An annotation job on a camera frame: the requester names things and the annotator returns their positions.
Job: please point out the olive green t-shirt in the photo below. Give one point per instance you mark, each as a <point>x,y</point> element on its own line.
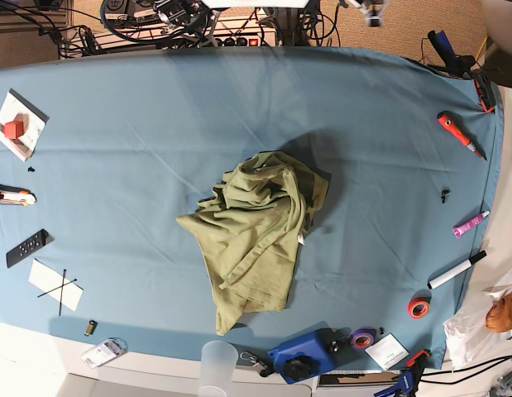
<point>250,230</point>

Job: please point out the silver carabiner keyring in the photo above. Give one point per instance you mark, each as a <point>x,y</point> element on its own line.
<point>254,360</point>

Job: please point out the blue plastic box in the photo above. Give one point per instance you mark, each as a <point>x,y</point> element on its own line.
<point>311,344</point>

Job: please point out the translucent plastic cup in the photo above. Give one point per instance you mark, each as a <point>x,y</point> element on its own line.
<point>217,364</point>

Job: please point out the white power strip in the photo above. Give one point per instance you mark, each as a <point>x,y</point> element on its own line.
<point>251,35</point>

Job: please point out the blue table cloth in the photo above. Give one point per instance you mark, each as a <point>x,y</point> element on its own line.
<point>134,141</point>

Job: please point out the black knob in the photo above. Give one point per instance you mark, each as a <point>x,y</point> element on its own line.
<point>299,368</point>

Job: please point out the purple tape roll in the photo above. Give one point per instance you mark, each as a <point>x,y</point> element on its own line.
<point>362,338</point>

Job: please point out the small black clip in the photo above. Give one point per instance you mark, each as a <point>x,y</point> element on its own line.
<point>444,194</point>

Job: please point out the orange tape roll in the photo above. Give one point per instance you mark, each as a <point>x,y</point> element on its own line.
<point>418,307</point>

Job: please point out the black zip tie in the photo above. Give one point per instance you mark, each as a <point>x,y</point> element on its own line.
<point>61,291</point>
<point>56,288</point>

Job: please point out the white black marker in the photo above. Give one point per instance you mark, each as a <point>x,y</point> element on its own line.
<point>456,270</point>

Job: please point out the white square card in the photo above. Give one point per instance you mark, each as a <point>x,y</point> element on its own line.
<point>387,352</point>

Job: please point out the pink tube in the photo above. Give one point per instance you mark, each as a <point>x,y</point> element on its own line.
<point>462,228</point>

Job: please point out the black remote control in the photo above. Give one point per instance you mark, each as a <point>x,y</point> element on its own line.
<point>28,247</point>

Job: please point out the clear plastic package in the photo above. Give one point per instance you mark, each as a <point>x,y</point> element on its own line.
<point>104,352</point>

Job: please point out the white paper card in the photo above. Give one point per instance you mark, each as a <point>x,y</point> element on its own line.
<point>44,278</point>

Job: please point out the blue orange bar clamp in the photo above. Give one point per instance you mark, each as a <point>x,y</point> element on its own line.
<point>406,383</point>

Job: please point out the red cube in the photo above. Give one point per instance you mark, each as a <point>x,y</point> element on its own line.
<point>13,130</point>

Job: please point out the white plastic bag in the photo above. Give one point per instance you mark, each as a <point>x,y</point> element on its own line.
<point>467,337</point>

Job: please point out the orange white utility knife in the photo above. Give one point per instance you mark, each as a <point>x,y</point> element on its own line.
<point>16,196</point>

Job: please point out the brown bread roll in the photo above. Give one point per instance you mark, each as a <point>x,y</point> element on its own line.
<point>499,317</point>

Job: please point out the orange handled screwdriver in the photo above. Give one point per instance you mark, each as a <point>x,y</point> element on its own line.
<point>450,123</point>

